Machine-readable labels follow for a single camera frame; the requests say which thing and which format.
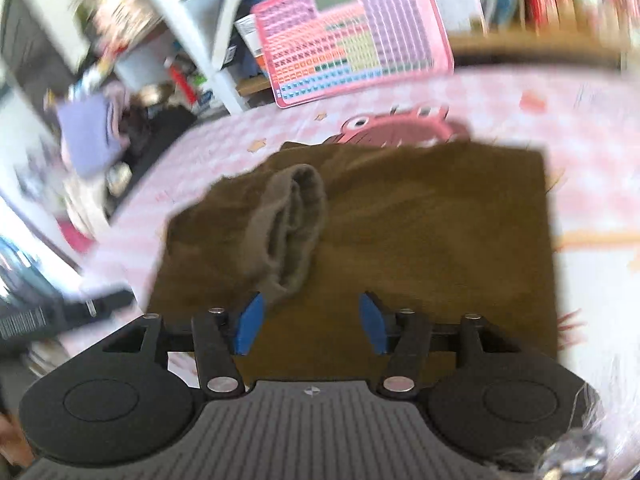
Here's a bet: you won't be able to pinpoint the brown corduroy trousers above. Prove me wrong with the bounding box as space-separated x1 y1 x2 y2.
148 141 558 379

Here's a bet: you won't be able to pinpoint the lilac folded cloth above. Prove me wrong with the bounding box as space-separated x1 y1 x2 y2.
56 93 128 179

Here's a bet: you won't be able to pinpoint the brass bowl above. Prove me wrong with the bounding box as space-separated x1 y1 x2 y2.
131 82 175 108

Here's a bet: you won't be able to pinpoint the pink checked desk mat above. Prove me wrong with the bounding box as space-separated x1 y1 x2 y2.
56 64 640 480

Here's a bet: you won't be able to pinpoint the pink learning keyboard toy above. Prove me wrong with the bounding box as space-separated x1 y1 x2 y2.
252 0 454 108

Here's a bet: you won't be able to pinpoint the white shelf post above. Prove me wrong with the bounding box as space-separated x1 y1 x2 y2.
151 0 248 115

